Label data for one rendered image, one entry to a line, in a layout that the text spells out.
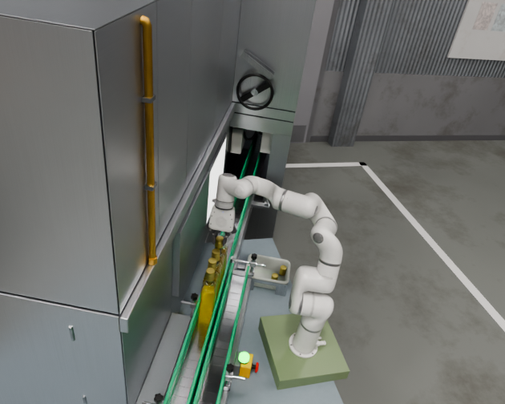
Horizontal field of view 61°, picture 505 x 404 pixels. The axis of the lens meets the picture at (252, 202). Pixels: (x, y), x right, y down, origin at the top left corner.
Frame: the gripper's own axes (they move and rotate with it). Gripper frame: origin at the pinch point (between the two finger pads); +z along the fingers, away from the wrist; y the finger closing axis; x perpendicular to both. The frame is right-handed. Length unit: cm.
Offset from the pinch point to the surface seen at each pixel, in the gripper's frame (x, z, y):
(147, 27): -66, -78, -13
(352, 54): 348, -88, 76
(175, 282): -14.2, 15.4, -13.5
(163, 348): -27.0, 37.6, -12.8
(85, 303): -69, -7, -25
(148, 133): -59, -53, -14
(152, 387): -43, 42, -12
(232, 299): 3.6, 29.7, 8.7
